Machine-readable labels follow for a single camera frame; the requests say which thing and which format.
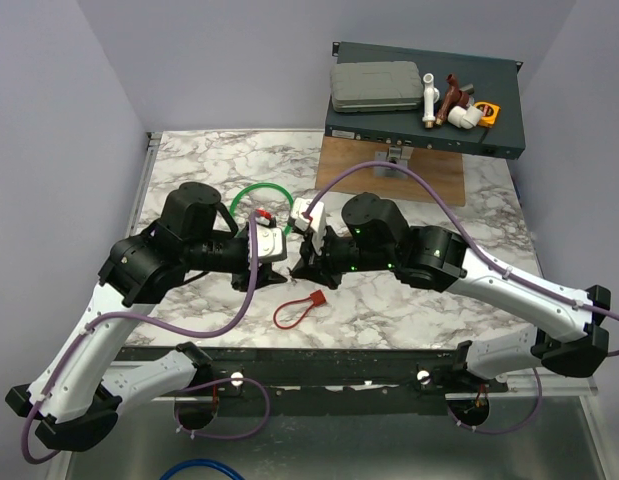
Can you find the brown pipe fitting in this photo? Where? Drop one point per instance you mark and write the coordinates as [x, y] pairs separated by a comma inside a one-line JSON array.
[[452, 97]]

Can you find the red plastic seal tag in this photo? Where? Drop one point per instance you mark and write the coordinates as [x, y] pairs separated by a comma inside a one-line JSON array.
[[303, 307]]

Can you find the white pipe fitting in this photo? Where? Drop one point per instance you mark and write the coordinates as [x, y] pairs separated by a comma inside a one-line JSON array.
[[431, 96]]

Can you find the grey plastic case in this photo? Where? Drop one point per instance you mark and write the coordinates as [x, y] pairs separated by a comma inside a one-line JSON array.
[[375, 86]]

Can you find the yellow tape measure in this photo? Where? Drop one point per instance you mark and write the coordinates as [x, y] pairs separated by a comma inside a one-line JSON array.
[[489, 113]]

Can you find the dark grey pipe fitting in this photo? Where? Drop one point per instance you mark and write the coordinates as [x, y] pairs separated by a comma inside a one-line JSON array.
[[466, 95]]

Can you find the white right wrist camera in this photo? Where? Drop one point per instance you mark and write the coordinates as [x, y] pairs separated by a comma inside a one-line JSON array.
[[309, 222]]

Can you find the wooden board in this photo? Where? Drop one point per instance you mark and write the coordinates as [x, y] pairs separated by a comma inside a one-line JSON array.
[[443, 171]]

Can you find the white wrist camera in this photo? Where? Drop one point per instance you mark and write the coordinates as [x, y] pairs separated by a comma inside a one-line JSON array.
[[266, 241], [309, 222]]

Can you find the white elbow pipe fitting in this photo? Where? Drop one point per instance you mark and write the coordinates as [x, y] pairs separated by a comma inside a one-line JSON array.
[[465, 117]]

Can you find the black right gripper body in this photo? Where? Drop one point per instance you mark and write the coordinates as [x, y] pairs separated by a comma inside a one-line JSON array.
[[339, 254]]

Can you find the dark teal network switch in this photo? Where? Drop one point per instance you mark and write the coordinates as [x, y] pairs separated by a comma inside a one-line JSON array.
[[495, 80]]

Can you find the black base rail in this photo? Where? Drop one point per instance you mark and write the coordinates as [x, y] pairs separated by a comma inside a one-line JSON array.
[[339, 382]]

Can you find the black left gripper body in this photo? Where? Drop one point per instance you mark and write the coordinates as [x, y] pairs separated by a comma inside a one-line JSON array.
[[222, 255]]

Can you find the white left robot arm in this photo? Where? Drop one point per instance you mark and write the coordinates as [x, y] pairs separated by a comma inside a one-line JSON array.
[[75, 403]]

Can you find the aluminium side rail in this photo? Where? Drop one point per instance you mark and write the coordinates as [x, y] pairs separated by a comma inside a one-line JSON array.
[[154, 141]]

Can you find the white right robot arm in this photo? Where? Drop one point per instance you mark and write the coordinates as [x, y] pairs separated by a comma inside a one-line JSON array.
[[563, 335]]

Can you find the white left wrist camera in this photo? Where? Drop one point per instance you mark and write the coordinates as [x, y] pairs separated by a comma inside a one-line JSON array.
[[266, 241]]

